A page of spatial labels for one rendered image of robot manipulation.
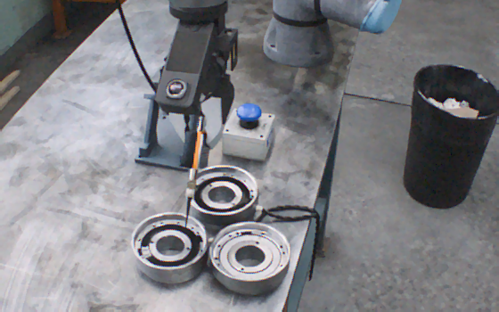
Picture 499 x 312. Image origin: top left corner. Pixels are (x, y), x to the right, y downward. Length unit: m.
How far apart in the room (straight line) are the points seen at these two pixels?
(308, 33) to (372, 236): 0.96
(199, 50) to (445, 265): 1.43
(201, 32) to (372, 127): 1.81
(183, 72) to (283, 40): 0.57
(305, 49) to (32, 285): 0.72
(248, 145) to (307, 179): 0.11
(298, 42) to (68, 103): 0.47
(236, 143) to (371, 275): 1.01
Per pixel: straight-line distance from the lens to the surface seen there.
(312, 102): 1.12
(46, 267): 0.85
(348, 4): 1.11
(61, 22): 3.20
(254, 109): 0.96
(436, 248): 2.01
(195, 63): 0.67
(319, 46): 1.23
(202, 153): 0.79
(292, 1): 1.18
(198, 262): 0.78
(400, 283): 1.87
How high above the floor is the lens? 1.42
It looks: 38 degrees down
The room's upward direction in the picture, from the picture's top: 1 degrees clockwise
